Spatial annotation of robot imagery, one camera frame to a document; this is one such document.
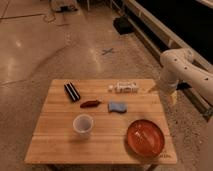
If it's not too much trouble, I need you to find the clear plastic cup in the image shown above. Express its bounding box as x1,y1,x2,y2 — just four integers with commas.
73,114,94,139

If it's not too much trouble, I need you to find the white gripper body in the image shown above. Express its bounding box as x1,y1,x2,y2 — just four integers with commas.
148,78,177,104

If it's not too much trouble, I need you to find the black object on floor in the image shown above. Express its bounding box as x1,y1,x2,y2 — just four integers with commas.
113,17,133,35

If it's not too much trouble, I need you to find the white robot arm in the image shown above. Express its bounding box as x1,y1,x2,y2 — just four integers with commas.
153,48,213,106

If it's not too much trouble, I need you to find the wooden table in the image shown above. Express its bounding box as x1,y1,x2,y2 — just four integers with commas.
25,79,177,165

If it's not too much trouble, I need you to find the blue sponge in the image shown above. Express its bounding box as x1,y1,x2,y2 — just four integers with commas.
108,102,127,113

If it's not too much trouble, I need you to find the red chili pepper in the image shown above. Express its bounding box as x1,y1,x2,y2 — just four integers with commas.
80,100,101,108

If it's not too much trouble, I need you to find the equipment on floor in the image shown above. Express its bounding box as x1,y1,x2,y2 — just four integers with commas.
50,0,77,12

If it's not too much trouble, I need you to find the black rectangular box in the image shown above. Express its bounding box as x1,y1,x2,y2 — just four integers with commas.
64,83,81,102

